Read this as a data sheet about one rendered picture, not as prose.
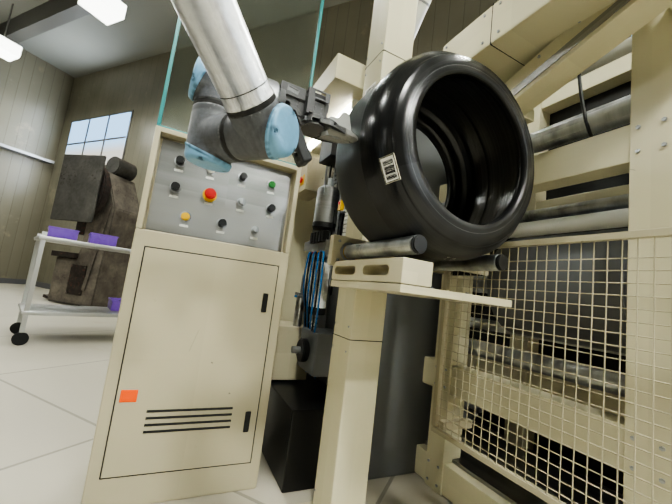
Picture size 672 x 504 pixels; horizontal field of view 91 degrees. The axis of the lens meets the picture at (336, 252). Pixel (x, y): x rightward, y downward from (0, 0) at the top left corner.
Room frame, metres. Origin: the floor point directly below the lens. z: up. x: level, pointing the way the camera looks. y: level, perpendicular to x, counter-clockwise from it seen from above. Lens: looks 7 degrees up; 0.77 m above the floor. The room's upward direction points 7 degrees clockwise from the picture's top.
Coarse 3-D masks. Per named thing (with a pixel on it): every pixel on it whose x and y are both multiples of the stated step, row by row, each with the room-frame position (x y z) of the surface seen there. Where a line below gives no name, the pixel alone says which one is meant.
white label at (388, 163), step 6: (384, 156) 0.70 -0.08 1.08; (390, 156) 0.69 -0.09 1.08; (384, 162) 0.71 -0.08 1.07; (390, 162) 0.70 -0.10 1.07; (396, 162) 0.69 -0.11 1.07; (384, 168) 0.71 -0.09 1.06; (390, 168) 0.70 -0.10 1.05; (396, 168) 0.69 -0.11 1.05; (384, 174) 0.72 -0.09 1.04; (390, 174) 0.71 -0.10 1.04; (396, 174) 0.70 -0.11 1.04; (390, 180) 0.71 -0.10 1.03; (396, 180) 0.70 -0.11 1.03
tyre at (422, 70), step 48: (384, 96) 0.71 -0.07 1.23; (432, 96) 0.99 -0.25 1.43; (480, 96) 0.93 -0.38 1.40; (384, 144) 0.71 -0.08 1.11; (480, 144) 1.05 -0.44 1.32; (528, 144) 0.88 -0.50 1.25; (384, 192) 0.74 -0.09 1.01; (432, 192) 0.73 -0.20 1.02; (480, 192) 1.09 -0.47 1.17; (528, 192) 0.88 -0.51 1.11; (432, 240) 0.78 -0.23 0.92; (480, 240) 0.81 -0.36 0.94
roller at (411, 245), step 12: (384, 240) 0.85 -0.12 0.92; (396, 240) 0.79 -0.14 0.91; (408, 240) 0.75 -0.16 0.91; (420, 240) 0.74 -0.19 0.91; (348, 252) 1.01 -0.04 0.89; (360, 252) 0.94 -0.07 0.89; (372, 252) 0.89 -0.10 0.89; (384, 252) 0.84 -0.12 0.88; (396, 252) 0.80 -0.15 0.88; (408, 252) 0.76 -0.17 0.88; (420, 252) 0.74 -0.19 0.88
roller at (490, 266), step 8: (480, 256) 0.91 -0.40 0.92; (488, 256) 0.88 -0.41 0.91; (496, 256) 0.86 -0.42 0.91; (504, 256) 0.86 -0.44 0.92; (440, 264) 1.04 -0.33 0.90; (448, 264) 1.01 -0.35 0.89; (456, 264) 0.98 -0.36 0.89; (464, 264) 0.95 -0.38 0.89; (472, 264) 0.92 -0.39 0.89; (480, 264) 0.90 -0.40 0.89; (488, 264) 0.88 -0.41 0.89; (496, 264) 0.85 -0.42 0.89; (504, 264) 0.86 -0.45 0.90
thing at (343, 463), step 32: (384, 0) 1.13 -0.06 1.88; (416, 0) 1.15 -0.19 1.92; (384, 32) 1.10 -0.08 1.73; (384, 64) 1.10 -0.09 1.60; (352, 224) 1.17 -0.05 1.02; (352, 320) 1.10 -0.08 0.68; (352, 352) 1.10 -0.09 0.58; (352, 384) 1.11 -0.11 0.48; (352, 416) 1.11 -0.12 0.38; (320, 448) 1.20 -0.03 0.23; (352, 448) 1.12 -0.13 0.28; (320, 480) 1.17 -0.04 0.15; (352, 480) 1.13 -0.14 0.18
